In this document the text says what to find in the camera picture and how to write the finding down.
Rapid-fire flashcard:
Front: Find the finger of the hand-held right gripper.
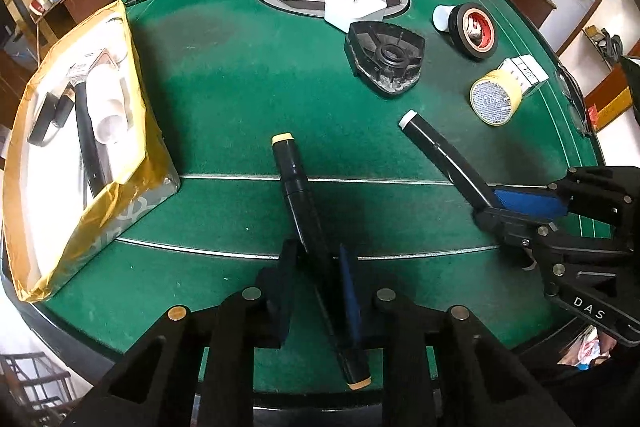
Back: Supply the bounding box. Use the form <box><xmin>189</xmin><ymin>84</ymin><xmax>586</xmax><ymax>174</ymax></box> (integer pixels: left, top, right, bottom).
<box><xmin>472</xmin><ymin>206</ymin><xmax>630</xmax><ymax>259</ymax></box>
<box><xmin>492</xmin><ymin>164</ymin><xmax>640</xmax><ymax>228</ymax></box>

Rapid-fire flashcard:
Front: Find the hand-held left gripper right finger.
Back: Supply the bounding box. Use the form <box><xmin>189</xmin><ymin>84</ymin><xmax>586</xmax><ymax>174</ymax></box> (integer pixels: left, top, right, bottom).
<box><xmin>337</xmin><ymin>244</ymin><xmax>576</xmax><ymax>427</ymax></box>

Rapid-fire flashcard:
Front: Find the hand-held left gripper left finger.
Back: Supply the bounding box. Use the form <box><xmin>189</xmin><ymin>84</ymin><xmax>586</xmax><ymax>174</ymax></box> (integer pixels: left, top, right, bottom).
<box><xmin>60</xmin><ymin>239</ymin><xmax>301</xmax><ymax>427</ymax></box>

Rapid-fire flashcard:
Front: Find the black marker with white cap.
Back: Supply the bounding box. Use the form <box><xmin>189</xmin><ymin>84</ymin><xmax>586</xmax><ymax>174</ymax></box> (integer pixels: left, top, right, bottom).
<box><xmin>398</xmin><ymin>109</ymin><xmax>496</xmax><ymax>212</ymax></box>

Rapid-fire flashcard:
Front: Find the black marker with yellow caps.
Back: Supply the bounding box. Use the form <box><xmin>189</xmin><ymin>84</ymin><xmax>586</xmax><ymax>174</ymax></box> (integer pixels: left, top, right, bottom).
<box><xmin>271</xmin><ymin>133</ymin><xmax>372</xmax><ymax>391</ymax></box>

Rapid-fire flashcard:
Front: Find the black tape roll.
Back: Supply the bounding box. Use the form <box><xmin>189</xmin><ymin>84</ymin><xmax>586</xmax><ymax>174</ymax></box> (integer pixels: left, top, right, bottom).
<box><xmin>447</xmin><ymin>3</ymin><xmax>498</xmax><ymax>60</ymax></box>

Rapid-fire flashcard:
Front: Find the white and red bottle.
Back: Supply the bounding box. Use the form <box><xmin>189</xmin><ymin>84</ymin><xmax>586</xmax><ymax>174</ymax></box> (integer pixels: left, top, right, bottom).
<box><xmin>432</xmin><ymin>4</ymin><xmax>492</xmax><ymax>46</ymax></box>

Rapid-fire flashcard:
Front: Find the yellow cardboard box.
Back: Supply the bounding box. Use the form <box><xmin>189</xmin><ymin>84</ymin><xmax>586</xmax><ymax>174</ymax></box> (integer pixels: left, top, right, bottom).
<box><xmin>2</xmin><ymin>0</ymin><xmax>182</xmax><ymax>304</ymax></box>

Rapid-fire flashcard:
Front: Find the black triangular plastic part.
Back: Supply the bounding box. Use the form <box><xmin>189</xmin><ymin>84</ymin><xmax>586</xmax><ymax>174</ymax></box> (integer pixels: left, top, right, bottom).
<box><xmin>344</xmin><ymin>21</ymin><xmax>427</xmax><ymax>100</ymax></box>

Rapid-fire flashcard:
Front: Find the white bottle with grey cap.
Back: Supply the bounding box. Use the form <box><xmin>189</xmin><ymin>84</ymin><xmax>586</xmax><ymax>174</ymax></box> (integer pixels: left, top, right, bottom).
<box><xmin>95</xmin><ymin>64</ymin><xmax>127</xmax><ymax>145</ymax></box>

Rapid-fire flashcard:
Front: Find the yellow tape roll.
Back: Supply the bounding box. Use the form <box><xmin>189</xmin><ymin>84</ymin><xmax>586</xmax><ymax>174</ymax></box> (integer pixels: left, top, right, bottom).
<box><xmin>469</xmin><ymin>69</ymin><xmax>523</xmax><ymax>128</ymax></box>

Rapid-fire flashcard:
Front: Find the white and blue medicine box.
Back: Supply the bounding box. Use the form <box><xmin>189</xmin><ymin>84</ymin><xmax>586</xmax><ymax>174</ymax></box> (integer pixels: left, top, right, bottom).
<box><xmin>497</xmin><ymin>54</ymin><xmax>548</xmax><ymax>100</ymax></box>

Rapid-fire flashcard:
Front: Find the white charger adapter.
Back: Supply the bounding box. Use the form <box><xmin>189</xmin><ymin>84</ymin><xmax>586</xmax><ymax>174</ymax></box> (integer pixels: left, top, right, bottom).
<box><xmin>324</xmin><ymin>0</ymin><xmax>387</xmax><ymax>34</ymax></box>

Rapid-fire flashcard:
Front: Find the metal wire rack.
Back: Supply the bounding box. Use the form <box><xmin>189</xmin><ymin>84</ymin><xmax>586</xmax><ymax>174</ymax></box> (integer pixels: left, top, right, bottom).
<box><xmin>0</xmin><ymin>352</ymin><xmax>71</xmax><ymax>427</ymax></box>

